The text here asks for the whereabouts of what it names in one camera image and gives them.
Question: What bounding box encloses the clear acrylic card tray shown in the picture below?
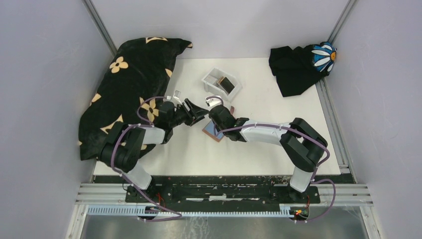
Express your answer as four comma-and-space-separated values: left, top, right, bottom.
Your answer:
201, 67, 243, 102

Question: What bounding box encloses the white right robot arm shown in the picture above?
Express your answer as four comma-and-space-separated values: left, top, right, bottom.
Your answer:
209, 105, 330, 203

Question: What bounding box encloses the dark credit card in tray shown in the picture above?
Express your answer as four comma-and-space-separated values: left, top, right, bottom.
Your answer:
217, 76, 235, 94

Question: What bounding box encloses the black floral pillow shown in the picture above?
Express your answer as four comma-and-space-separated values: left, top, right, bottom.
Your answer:
78, 37, 193, 161

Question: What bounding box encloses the stack of grey cards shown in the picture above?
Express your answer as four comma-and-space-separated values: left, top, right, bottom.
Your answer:
205, 75, 219, 87

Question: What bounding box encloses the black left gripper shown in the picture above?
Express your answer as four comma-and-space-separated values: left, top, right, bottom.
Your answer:
169, 98, 208, 128

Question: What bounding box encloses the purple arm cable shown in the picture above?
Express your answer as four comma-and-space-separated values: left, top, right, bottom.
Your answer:
109, 96, 183, 222
205, 95, 337, 224

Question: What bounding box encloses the black cloth with daisy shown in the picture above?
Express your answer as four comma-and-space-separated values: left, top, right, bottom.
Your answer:
269, 42, 337, 97

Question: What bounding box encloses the tan leather card holder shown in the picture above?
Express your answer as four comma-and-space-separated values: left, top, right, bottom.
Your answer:
203, 105, 236, 142

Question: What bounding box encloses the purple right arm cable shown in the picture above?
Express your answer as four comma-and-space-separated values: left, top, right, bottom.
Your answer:
205, 95, 337, 224

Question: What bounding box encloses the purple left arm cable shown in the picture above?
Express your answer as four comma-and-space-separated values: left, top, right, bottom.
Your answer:
109, 96, 183, 222

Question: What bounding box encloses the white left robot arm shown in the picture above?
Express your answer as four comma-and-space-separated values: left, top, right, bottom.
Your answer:
99, 99, 209, 203

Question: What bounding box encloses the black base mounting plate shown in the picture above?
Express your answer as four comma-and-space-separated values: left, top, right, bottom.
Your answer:
144, 176, 321, 212

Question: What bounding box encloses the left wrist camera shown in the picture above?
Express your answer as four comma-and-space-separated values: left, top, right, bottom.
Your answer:
166, 90, 182, 105

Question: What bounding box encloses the aluminium rail frame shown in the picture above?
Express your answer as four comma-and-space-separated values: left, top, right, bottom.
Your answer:
66, 165, 382, 239

